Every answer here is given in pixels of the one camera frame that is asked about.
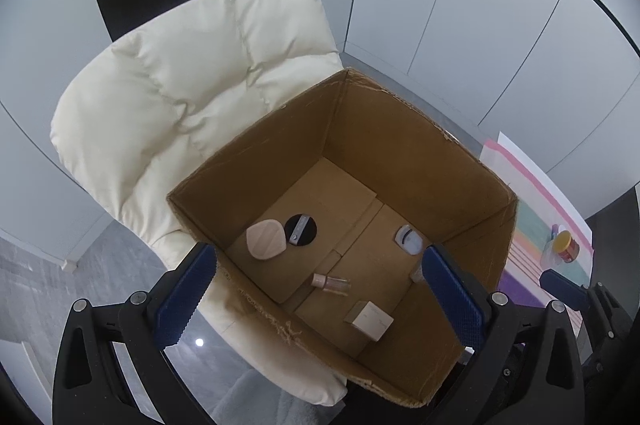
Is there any cream padded chair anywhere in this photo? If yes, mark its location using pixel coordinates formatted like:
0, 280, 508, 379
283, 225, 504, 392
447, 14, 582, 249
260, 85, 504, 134
49, 0, 351, 406

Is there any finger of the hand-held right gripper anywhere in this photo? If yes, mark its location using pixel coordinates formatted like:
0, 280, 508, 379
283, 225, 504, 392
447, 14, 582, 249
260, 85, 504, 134
539, 269, 593, 312

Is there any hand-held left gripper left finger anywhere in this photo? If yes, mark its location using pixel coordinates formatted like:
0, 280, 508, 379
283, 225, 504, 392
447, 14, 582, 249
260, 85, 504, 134
51, 242, 218, 425

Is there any clear bottle with pink cap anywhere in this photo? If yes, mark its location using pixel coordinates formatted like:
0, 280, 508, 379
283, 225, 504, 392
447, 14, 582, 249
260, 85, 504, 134
311, 273, 352, 296

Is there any black round compact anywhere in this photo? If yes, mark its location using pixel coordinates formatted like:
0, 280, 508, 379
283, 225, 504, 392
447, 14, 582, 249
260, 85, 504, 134
284, 214, 319, 247

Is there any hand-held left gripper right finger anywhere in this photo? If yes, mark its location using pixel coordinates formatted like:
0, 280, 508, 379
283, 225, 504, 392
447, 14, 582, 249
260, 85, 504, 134
421, 244, 586, 425

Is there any brown cardboard box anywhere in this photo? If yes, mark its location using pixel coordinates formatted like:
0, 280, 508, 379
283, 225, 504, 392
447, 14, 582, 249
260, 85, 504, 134
166, 67, 521, 408

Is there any yellow lid jar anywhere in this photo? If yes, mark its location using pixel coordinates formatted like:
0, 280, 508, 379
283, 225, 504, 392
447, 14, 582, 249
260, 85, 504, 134
552, 230, 582, 264

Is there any striped pastel mat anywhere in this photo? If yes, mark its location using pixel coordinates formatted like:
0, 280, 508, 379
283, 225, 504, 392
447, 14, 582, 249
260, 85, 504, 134
470, 140, 596, 342

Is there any small beige box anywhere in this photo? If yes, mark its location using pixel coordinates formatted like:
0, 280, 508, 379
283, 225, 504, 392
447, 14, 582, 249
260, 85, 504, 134
343, 301, 395, 342

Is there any clear round case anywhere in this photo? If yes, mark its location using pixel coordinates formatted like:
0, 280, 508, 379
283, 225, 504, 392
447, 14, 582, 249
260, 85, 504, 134
395, 225, 426, 257

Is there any pink makeup puff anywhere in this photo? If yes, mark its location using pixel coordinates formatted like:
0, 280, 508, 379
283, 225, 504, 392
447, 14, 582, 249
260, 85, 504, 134
245, 219, 289, 261

